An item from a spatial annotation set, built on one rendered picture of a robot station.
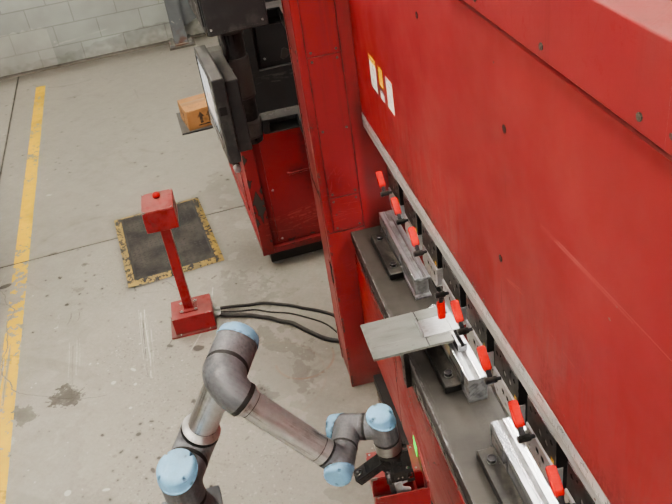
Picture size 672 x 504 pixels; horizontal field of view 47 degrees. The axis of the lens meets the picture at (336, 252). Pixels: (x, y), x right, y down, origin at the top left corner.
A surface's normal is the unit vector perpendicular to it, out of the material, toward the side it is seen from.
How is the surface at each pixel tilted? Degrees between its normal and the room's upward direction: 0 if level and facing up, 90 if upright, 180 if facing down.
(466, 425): 0
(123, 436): 0
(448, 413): 0
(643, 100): 90
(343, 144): 90
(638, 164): 90
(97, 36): 90
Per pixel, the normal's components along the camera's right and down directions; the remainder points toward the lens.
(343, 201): 0.22, 0.52
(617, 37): -0.97, 0.22
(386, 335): -0.13, -0.82
